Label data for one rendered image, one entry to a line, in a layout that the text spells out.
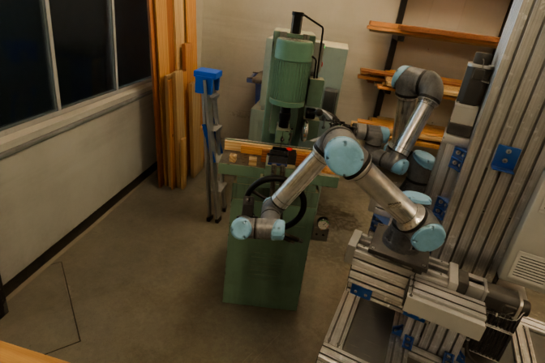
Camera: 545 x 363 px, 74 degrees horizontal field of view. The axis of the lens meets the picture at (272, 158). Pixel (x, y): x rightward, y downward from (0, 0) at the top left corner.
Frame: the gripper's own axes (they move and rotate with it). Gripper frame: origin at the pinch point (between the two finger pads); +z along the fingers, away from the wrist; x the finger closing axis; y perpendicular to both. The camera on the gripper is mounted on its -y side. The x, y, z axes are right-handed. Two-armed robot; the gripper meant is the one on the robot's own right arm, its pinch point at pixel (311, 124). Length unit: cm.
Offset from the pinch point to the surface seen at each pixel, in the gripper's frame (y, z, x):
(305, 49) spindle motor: -0.8, 8.1, -32.8
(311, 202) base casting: -9.6, -7.0, 39.6
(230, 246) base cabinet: -18, 31, 73
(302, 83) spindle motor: -5.9, 6.8, -17.9
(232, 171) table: -6.8, 34.4, 28.8
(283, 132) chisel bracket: -13.1, 12.0, 6.7
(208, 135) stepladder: -90, 62, 23
